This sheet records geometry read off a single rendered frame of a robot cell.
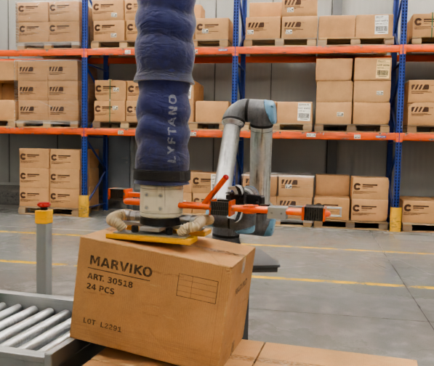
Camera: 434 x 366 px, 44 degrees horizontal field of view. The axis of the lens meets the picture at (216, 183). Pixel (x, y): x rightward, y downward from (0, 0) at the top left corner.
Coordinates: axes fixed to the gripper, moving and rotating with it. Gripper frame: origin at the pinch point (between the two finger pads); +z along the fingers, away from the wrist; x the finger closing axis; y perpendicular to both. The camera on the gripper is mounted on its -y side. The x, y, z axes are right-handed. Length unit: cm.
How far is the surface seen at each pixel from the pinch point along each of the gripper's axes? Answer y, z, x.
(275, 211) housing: -18.4, 16.7, 0.1
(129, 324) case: 33, 33, -43
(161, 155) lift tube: 24.5, 23.2, 20.1
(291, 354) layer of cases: -24, 6, -58
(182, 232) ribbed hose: 15.1, 25.3, -8.5
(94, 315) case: 47, 33, -41
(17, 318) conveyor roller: 103, 0, -59
